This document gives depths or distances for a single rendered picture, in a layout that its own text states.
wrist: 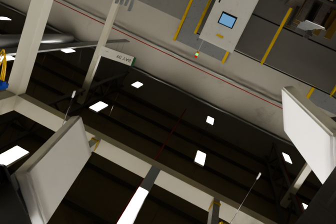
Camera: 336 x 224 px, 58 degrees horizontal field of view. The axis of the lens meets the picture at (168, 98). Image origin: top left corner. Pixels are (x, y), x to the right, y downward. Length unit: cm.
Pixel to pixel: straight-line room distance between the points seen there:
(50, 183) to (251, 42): 743
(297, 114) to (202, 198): 347
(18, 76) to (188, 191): 239
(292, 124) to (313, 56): 759
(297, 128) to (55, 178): 13
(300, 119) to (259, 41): 740
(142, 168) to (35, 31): 197
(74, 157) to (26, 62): 372
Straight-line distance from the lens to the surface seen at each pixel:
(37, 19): 378
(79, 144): 20
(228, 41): 673
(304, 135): 17
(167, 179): 360
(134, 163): 362
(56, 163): 17
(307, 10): 506
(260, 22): 756
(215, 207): 346
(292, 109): 18
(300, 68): 774
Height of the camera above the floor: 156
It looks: 16 degrees up
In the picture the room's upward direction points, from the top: 156 degrees counter-clockwise
